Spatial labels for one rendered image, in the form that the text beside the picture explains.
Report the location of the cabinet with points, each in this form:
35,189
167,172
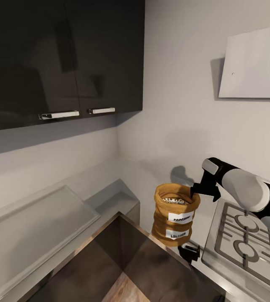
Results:
64,60

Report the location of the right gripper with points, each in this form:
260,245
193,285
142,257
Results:
203,188

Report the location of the popcorn bag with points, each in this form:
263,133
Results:
175,214

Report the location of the drop in sink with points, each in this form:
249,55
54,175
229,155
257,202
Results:
31,234

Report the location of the burner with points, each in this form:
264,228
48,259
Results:
238,247

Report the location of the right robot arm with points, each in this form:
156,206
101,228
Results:
251,191

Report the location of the range hood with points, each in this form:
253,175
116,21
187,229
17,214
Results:
246,71

